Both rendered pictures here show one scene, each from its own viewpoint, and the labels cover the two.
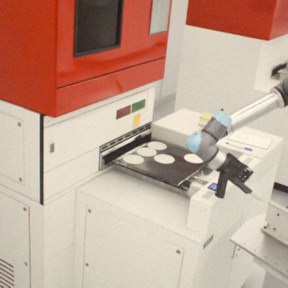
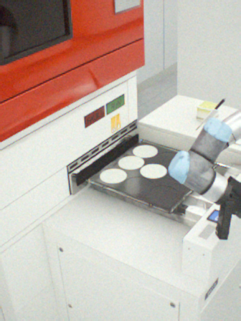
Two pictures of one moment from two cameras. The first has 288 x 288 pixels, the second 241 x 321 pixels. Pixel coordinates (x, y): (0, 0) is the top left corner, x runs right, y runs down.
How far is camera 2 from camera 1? 61 cm
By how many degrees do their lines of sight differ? 9
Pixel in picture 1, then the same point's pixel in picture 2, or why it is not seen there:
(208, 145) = (200, 171)
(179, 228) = (172, 276)
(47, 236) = (12, 284)
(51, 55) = not seen: outside the picture
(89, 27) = (19, 21)
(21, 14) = not seen: outside the picture
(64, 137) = (11, 168)
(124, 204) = (100, 243)
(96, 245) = (75, 287)
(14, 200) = not seen: outside the picture
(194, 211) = (189, 254)
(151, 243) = (138, 292)
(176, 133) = (168, 132)
